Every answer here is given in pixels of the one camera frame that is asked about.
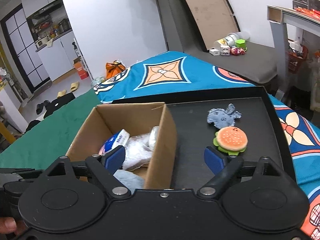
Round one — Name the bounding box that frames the plush hamburger toy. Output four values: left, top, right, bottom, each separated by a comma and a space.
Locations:
213, 126, 248, 156

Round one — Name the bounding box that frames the brown cardboard box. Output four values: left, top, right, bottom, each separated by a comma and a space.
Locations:
66, 102, 177, 189

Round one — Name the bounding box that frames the blue tissue pack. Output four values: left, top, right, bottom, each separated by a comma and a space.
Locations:
100, 129, 130, 154

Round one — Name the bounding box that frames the grey pink plush paw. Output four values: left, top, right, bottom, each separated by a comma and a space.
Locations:
100, 146, 144, 193

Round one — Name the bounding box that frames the clear bubble wrap bag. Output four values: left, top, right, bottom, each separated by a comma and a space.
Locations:
122, 134, 153, 171

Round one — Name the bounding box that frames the blue grey knitted toy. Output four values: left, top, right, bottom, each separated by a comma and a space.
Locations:
207, 103, 242, 129

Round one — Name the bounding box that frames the white soft ball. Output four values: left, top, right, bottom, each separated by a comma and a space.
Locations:
148, 126, 159, 151

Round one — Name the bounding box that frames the person hand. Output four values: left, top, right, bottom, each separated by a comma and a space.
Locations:
0, 217, 27, 235

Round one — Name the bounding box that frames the black shallow tray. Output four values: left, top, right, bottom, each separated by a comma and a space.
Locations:
115, 87, 296, 190

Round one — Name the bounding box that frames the green cloth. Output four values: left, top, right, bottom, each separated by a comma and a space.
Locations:
1, 89, 100, 170

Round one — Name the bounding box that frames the black stool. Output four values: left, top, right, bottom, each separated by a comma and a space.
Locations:
24, 92, 76, 131

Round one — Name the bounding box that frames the yellow slipper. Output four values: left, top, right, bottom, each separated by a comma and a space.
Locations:
70, 81, 79, 92
57, 89, 67, 98

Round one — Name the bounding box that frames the black slipper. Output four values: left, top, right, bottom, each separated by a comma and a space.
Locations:
36, 100, 51, 115

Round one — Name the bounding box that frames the orange bag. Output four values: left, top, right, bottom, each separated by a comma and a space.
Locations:
105, 61, 126, 80

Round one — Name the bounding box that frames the orange carton on floor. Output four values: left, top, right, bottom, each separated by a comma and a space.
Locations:
73, 58, 89, 80

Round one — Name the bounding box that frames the blue patterned blanket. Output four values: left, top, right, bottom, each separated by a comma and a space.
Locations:
93, 51, 319, 239

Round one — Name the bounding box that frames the grey floor mat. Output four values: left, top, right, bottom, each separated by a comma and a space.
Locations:
185, 42, 277, 84

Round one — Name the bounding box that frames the white adapter box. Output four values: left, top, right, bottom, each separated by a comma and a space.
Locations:
209, 48, 221, 56

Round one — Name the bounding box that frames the red pink small toy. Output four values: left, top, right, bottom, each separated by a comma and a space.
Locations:
230, 46, 246, 56

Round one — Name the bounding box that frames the printed white carton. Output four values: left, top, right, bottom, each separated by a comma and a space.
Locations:
220, 45, 231, 56

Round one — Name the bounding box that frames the white kitchen cabinet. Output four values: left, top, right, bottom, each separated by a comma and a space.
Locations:
36, 30, 77, 81

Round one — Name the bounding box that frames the green lidded jar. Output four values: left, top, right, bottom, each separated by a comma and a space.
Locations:
235, 38, 247, 51

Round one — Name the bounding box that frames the red basket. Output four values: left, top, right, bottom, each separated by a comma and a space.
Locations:
288, 45, 309, 74

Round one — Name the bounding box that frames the white plastic bottle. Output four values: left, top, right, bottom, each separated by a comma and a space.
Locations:
213, 31, 250, 50

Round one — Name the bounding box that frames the grey desk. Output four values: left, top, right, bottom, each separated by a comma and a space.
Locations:
267, 4, 320, 91

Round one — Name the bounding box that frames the leaning black tray lid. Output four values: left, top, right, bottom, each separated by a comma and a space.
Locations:
182, 0, 240, 51

